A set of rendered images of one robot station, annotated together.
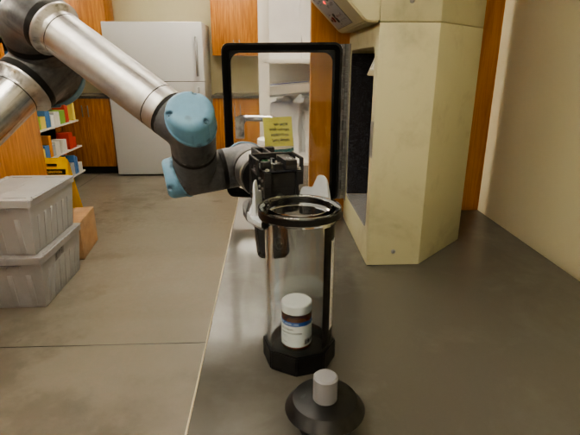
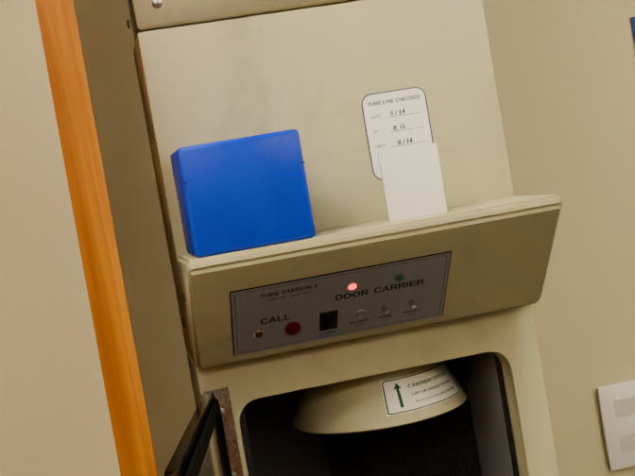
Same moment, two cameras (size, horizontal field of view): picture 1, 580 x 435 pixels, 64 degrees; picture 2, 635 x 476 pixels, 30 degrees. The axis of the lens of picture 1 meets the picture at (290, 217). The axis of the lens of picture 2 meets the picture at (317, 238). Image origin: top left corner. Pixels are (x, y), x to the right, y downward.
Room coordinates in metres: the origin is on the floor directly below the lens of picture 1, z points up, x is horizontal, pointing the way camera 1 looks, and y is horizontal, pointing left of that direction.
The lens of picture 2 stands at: (1.22, 0.91, 1.56)
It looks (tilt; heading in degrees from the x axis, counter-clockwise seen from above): 3 degrees down; 262
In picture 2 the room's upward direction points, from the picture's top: 10 degrees counter-clockwise
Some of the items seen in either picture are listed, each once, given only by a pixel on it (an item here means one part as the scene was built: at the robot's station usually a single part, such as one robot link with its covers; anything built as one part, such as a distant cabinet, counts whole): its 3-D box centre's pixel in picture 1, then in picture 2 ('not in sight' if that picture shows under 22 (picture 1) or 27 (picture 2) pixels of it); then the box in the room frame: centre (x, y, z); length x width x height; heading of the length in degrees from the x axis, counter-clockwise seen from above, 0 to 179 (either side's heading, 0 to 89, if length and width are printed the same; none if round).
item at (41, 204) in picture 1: (23, 212); not in sight; (2.63, 1.59, 0.49); 0.60 x 0.42 x 0.33; 3
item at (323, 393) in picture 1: (324, 400); not in sight; (0.44, -0.04, 0.97); 0.09 x 0.09 x 0.07
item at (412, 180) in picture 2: not in sight; (412, 181); (0.99, -0.10, 1.54); 0.05 x 0.05 x 0.06; 78
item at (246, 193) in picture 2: not in sight; (240, 194); (1.14, -0.09, 1.56); 0.10 x 0.10 x 0.09; 3
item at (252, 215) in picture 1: (257, 201); not in sight; (0.60, 0.04, 1.16); 0.09 x 0.03 x 0.06; 173
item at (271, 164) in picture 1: (271, 179); not in sight; (0.71, 0.03, 1.17); 0.12 x 0.08 x 0.09; 17
